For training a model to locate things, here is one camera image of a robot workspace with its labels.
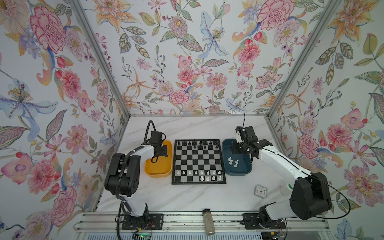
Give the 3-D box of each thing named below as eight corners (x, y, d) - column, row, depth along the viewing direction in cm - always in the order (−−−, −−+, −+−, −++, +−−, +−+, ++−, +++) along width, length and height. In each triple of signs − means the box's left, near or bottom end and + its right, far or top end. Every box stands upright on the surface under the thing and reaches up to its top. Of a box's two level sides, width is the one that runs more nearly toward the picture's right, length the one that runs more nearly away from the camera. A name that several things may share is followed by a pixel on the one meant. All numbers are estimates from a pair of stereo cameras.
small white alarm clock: (253, 194, 84) (255, 193, 82) (254, 185, 88) (255, 183, 86) (265, 198, 83) (267, 197, 81) (265, 188, 86) (267, 187, 85)
